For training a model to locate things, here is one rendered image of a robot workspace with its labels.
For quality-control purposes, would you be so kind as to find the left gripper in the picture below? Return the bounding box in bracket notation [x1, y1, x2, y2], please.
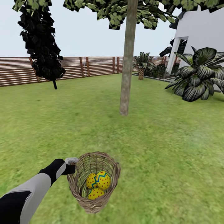
[64, 165, 76, 175]

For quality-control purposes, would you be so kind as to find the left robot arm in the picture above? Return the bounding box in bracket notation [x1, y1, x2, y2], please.
[0, 157, 79, 224]

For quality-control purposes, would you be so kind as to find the wicker basket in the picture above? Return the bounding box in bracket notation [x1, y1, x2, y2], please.
[67, 151, 121, 214]

